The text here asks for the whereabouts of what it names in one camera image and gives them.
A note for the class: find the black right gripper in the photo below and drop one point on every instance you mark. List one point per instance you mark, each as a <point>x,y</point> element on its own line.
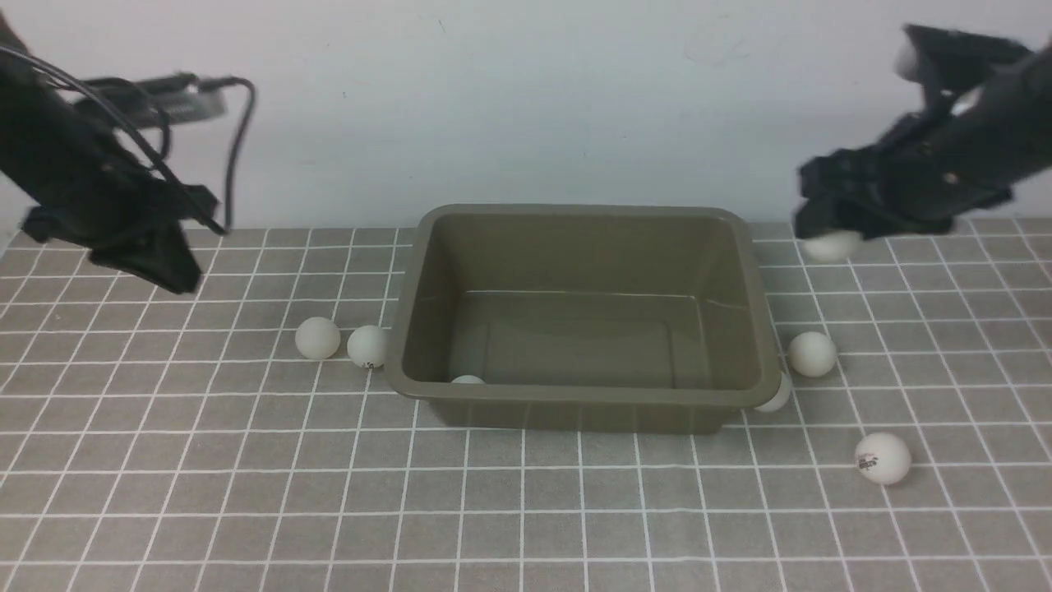
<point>893,185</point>

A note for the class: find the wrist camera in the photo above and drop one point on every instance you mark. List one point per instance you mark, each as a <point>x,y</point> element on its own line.
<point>953,59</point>
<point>175,99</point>

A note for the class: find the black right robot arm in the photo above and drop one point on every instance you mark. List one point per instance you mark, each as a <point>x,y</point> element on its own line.
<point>966,150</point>

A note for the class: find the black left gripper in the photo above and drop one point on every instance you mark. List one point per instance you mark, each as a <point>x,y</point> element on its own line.
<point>119,213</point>

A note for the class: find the white table-tennis ball with logo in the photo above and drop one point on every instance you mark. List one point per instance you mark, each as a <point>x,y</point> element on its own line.
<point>883,458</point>
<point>832,248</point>
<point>366,346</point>

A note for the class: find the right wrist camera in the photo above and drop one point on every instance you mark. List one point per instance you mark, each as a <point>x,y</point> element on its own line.
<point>953,59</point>

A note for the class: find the olive plastic bin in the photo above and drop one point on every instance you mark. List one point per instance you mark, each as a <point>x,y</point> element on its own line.
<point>616,319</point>

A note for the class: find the grey checked tablecloth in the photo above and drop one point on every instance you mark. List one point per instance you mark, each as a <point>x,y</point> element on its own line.
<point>153,442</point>

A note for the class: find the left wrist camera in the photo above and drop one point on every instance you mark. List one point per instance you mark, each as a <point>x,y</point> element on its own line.
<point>175,99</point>

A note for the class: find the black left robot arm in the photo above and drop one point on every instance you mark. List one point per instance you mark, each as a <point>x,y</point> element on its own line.
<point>38,124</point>

